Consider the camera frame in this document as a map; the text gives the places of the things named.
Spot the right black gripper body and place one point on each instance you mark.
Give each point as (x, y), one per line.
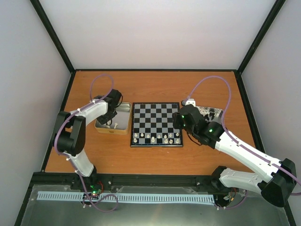
(178, 125)

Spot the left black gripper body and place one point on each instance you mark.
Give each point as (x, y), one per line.
(106, 117)

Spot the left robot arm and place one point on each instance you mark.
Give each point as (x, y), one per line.
(69, 134)

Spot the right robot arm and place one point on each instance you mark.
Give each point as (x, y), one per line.
(272, 178)

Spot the tan tray of white pieces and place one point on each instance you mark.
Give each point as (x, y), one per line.
(120, 123)

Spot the clear tray of black pieces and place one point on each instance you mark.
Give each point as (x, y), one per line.
(211, 114)

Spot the green lit circuit board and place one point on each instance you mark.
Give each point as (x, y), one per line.
(97, 189)

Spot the black and white chessboard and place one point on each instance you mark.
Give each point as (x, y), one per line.
(154, 119)

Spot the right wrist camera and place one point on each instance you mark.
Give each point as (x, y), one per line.
(188, 101)

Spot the light blue cable duct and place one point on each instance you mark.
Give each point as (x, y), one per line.
(132, 198)

